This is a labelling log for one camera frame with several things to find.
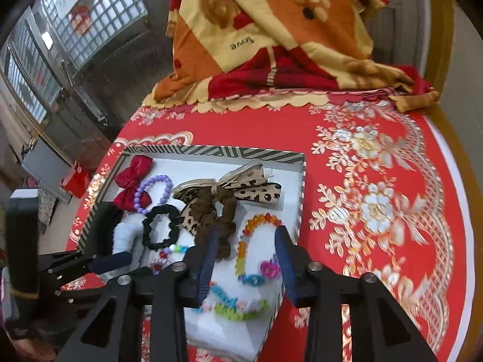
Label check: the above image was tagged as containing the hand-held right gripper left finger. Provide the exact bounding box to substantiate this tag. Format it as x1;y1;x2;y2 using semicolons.
58;229;220;362

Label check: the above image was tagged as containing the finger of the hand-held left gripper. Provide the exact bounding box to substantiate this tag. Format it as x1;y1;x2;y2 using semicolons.
38;251;133;274
49;266;152;303

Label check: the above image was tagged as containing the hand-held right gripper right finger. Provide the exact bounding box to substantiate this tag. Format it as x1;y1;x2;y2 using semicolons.
275;225;438;362

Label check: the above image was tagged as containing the multicolour bead bracelet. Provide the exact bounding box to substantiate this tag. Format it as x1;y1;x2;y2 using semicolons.
149;244;189;276

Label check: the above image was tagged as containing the rainbow bead bracelet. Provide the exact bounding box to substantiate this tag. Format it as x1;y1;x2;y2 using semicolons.
236;213;283;287

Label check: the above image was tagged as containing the purple bead bracelet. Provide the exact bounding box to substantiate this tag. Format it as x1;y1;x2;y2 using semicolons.
134;174;174;214

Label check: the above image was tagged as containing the dark red velvet bow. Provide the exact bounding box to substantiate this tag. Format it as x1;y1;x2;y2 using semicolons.
113;154;152;212

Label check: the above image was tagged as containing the striped cardboard box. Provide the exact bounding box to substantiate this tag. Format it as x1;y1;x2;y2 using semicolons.
66;144;306;360

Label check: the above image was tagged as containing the light blue fluffy scrunchie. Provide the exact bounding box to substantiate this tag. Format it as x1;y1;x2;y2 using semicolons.
111;217;146;272

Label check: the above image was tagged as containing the black scrunchie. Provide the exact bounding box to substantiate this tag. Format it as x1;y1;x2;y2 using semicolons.
142;204;184;251

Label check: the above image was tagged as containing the brown scrunchie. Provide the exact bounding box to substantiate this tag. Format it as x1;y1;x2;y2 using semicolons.
193;186;238;261

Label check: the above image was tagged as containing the leopard print ribbon bow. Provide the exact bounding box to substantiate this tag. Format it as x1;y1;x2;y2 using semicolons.
173;160;283;238

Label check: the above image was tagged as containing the grey board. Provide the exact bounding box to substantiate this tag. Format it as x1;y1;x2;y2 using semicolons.
21;141;72;202

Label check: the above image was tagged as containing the red carton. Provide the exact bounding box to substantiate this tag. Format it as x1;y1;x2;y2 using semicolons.
60;160;91;198

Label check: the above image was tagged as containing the red floral tablecloth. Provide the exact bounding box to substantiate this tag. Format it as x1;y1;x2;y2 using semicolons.
66;90;474;362

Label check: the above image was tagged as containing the metal door with glass blocks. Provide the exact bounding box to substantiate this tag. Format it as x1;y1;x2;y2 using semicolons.
0;0;178;140

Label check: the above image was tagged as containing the orange printed blanket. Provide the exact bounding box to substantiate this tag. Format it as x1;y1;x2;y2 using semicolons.
142;0;440;114

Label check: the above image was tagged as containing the red round door sticker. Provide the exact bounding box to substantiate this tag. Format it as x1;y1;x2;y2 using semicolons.
70;5;93;34

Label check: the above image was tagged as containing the green spiral hair tie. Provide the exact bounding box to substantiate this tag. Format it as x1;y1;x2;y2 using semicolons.
214;298;269;322

